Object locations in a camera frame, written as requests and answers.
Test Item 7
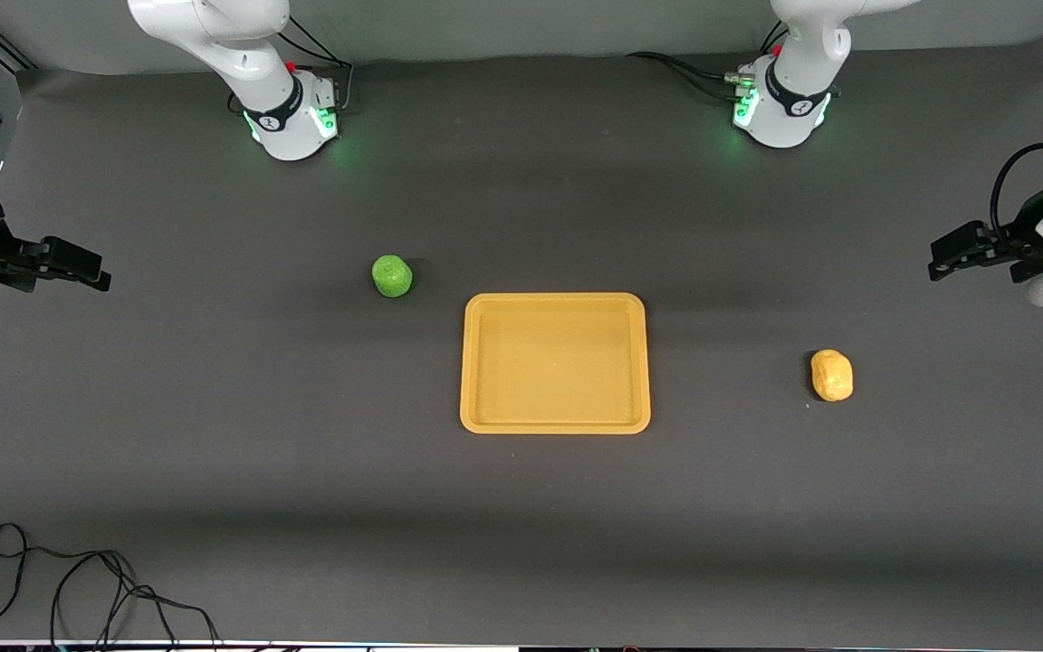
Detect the yellow potato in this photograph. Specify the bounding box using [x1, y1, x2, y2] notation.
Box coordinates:
[810, 349, 855, 402]

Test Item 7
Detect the green apple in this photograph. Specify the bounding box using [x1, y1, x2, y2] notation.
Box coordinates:
[371, 254, 414, 299]

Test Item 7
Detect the yellow plastic tray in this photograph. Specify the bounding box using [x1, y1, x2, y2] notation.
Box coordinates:
[459, 292, 652, 436]

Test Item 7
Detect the aluminium frame rail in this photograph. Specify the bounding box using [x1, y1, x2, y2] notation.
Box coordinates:
[0, 25, 39, 73]

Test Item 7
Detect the loose black cable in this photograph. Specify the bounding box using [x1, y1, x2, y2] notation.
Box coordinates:
[0, 523, 224, 648]

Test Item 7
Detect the black right arm base cable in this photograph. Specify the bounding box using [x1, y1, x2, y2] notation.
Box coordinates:
[230, 16, 356, 117]

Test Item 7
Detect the black arm base cable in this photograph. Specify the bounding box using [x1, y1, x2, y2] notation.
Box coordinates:
[627, 52, 753, 102]
[230, 16, 356, 117]

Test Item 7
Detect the black left arm base cable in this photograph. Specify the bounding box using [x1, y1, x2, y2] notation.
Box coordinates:
[627, 52, 753, 102]

